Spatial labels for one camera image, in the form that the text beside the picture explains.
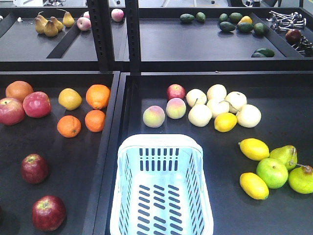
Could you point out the large orange near divider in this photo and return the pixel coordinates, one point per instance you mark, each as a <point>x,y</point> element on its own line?
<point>97,96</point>

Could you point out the black metal upright post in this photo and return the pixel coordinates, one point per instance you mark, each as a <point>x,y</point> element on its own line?
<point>99,12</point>

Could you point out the peach left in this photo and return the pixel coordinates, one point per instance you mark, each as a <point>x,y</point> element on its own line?
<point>154,116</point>

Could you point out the large orange back left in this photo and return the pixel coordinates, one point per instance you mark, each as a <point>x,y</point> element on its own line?
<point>18,90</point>

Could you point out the yellow orange citrus fruit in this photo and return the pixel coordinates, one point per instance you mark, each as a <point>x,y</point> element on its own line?
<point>69,99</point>

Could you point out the small orange front left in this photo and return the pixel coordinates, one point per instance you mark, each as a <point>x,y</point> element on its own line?
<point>69,126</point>

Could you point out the pink red apple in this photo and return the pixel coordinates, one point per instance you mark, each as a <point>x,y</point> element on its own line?
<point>11,111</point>
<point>37,105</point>

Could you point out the black wooden produce stand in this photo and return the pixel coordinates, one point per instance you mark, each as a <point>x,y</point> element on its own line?
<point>273,76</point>

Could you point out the green pear right edge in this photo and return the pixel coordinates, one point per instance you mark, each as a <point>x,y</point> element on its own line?
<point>301,179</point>

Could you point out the peach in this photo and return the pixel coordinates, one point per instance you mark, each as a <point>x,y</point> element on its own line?
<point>175,108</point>
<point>154,116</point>

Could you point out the light blue plastic basket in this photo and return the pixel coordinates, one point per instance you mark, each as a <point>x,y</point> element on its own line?
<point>160,187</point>

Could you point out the brown pear cluster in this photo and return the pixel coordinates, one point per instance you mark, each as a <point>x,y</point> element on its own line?
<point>53,26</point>

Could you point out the small orange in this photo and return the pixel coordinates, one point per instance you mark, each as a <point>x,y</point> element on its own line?
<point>95,120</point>
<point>69,126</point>

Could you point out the yellow lemon upper right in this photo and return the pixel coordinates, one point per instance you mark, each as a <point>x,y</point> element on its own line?
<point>254,149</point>

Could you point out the dark red apple rear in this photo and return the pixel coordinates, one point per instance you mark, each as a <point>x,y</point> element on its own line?
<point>34,169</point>

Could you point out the green pear back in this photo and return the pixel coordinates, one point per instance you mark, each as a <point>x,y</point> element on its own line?
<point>287,155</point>

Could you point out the dark red apple front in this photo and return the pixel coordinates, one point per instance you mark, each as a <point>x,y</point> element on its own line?
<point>48,213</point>

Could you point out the yellow lemon near pears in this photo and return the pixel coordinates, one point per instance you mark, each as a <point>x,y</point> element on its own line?
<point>225,122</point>

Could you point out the yellow lemon lower right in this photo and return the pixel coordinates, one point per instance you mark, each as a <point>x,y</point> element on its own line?
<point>254,186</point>

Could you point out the small orange front right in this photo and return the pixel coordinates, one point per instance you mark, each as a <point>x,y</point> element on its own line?
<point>95,120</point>

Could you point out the dark red apple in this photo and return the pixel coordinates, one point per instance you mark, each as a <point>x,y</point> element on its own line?
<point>48,213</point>
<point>34,169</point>

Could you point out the pink red apple right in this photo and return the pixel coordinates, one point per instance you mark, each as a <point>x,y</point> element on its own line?
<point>37,105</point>

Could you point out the green apple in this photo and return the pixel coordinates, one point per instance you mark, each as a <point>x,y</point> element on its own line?
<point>272,172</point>

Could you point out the red apple in right bin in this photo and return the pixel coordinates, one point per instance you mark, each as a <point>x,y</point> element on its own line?
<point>175,91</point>

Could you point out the pink red apple left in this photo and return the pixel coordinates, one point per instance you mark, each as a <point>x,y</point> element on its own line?
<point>11,111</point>

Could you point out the peach right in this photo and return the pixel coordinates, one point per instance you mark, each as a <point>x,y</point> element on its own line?
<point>175,108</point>

